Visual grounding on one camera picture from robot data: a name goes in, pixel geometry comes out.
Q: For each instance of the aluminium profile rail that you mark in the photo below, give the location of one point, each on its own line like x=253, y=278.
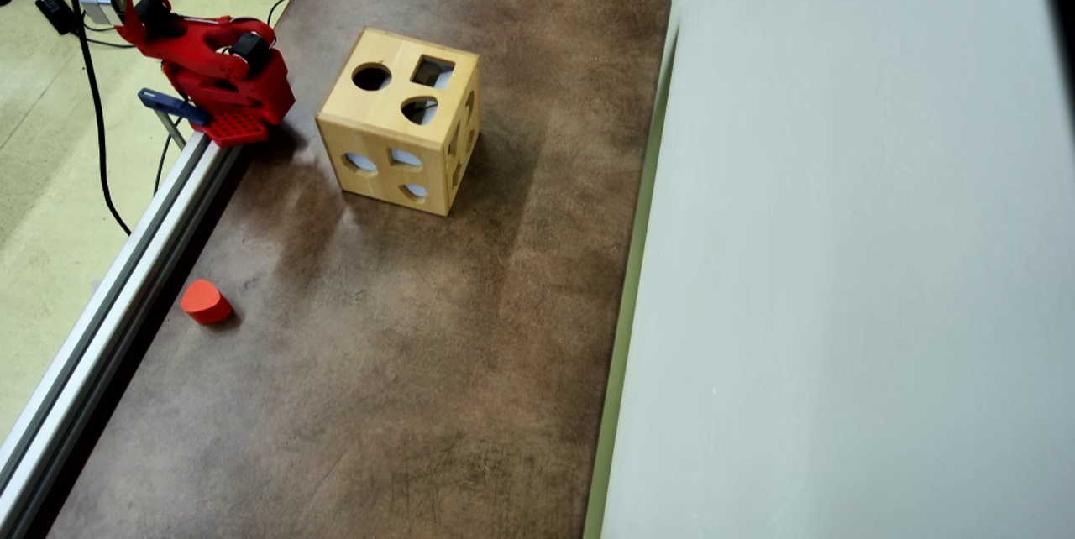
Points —
x=126, y=270

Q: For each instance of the wooden shape sorter box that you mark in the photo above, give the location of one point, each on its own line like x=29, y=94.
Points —
x=361, y=115

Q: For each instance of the black power adapter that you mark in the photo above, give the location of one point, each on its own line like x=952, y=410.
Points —
x=55, y=13

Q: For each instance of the brown table mat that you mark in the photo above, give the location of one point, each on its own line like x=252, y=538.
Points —
x=420, y=371

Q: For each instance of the red rounded wooden block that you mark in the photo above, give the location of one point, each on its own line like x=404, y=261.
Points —
x=206, y=304

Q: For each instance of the red robot arm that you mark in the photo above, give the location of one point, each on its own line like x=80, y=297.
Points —
x=252, y=90

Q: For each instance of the blue clamp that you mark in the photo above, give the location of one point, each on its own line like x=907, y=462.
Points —
x=172, y=105

